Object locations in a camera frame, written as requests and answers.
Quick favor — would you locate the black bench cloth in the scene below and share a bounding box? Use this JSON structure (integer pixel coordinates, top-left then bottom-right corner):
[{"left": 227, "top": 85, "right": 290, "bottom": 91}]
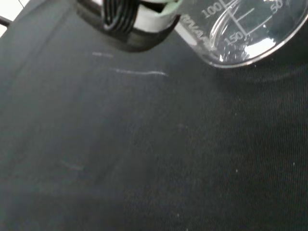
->
[{"left": 0, "top": 0, "right": 308, "bottom": 231}]

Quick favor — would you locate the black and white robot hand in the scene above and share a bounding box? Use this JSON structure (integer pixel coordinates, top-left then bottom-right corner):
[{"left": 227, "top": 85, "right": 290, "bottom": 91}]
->
[{"left": 75, "top": 0, "right": 182, "bottom": 53}]

